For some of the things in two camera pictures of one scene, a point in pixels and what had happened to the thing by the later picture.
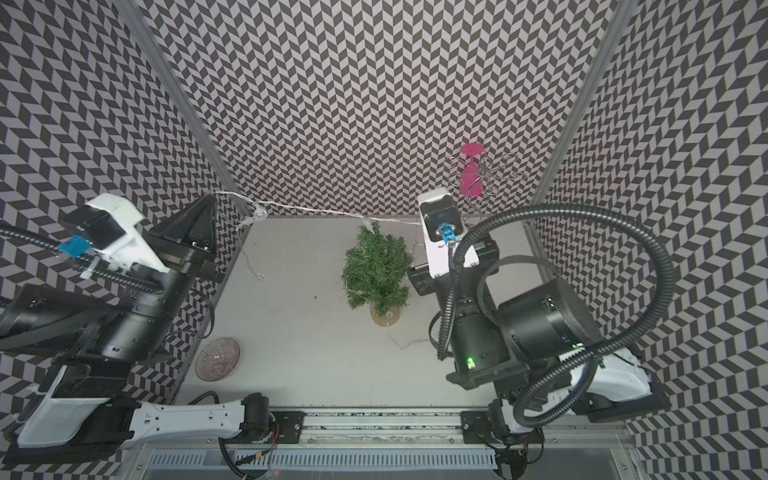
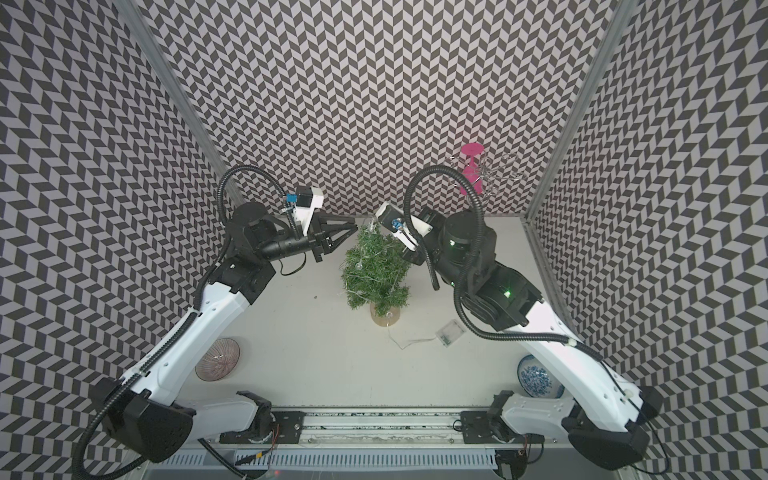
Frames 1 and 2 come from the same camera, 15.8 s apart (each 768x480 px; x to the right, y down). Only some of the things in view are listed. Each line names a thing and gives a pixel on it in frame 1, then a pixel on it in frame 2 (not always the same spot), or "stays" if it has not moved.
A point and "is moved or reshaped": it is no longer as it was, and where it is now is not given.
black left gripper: [191, 240] -> [318, 235]
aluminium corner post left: [134, 14] stays
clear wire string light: [262, 212] is moved or reshaped
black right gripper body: [427, 281] -> [417, 257]
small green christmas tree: [374, 273] stays
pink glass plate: [217, 359] stays
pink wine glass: [471, 182] stays
